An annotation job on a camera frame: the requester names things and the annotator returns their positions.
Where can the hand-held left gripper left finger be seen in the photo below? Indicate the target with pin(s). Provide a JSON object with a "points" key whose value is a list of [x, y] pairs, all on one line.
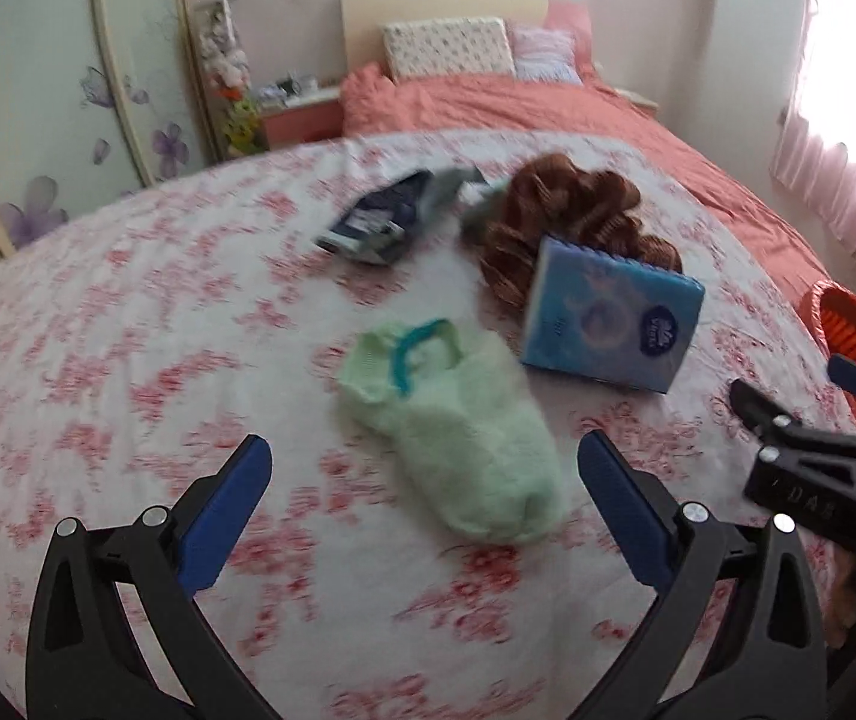
{"points": [[229, 510]]}

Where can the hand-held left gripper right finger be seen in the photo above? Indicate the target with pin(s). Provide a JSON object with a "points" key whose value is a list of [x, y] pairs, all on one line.
{"points": [[623, 510]]}

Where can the orange plastic basket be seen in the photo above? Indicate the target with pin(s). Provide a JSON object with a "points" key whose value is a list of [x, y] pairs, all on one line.
{"points": [[840, 322]]}

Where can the fuzzy green sock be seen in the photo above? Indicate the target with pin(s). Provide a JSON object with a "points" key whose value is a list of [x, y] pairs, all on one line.
{"points": [[473, 450]]}

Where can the blue tissue pack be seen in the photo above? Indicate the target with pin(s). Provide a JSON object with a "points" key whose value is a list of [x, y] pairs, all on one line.
{"points": [[608, 315]]}

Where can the pink floral tablecloth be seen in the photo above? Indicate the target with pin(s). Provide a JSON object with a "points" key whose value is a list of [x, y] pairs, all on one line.
{"points": [[173, 390]]}

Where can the pink curtain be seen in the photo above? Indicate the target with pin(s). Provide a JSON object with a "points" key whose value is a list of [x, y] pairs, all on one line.
{"points": [[847, 127]]}

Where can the brown hair scrunchie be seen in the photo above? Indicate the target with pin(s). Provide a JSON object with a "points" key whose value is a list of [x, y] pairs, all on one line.
{"points": [[570, 195]]}

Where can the dark blue sock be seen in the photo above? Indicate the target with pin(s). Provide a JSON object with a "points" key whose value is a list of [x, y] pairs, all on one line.
{"points": [[375, 217]]}

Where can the pink white nightstand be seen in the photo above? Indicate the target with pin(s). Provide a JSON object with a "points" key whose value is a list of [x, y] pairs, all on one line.
{"points": [[638, 97], [300, 120]]}

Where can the grey sock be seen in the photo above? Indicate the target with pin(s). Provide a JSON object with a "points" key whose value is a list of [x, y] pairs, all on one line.
{"points": [[469, 187]]}

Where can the bed with salmon blanket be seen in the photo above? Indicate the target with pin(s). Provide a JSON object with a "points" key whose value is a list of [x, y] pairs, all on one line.
{"points": [[548, 112]]}

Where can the pink striped pillow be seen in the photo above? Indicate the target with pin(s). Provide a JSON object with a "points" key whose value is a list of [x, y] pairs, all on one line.
{"points": [[544, 56]]}

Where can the dark mug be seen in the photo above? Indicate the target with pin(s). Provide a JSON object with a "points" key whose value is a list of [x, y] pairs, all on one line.
{"points": [[291, 85]]}

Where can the white mug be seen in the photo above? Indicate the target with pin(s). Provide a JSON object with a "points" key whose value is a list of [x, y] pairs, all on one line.
{"points": [[309, 84]]}

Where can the clear tube of plush toys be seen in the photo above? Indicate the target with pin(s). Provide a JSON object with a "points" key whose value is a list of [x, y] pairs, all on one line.
{"points": [[227, 75]]}

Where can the flower print sliding wardrobe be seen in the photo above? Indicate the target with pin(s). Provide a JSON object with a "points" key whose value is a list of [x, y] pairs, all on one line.
{"points": [[60, 90]]}

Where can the floral white pillow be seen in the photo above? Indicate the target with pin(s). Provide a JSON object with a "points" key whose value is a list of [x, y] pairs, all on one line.
{"points": [[446, 49]]}

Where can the beige wooden headboard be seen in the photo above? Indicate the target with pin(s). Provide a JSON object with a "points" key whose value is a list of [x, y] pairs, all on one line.
{"points": [[435, 4]]}

